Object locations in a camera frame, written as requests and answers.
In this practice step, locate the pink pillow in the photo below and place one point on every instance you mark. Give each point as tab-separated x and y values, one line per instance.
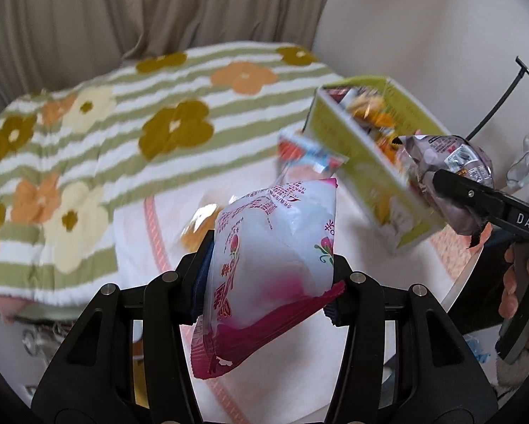
8	307

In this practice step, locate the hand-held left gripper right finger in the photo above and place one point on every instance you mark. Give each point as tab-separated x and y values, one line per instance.
350	304

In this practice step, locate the clear plastic bag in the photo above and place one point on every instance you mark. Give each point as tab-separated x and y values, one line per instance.
523	163

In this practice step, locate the beige curtain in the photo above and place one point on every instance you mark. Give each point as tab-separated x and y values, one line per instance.
114	9

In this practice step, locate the grey silver snack packet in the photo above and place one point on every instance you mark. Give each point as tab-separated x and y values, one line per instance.
441	154

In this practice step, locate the red blue white snack packet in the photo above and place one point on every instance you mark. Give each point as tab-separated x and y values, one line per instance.
308	152

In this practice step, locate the floral striped blanket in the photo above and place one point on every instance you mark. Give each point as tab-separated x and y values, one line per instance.
114	141

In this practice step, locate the round orange cracker packet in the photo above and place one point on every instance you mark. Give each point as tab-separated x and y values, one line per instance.
198	225

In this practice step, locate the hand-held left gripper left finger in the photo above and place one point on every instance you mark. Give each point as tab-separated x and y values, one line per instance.
201	274

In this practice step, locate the green cardboard box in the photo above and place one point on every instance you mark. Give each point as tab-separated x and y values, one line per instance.
335	128

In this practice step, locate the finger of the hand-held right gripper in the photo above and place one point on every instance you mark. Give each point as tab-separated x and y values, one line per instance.
468	194

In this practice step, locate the white magenta snack packet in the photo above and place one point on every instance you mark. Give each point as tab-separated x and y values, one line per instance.
264	265

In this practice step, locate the person's right hand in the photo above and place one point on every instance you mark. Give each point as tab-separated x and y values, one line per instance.
508	291

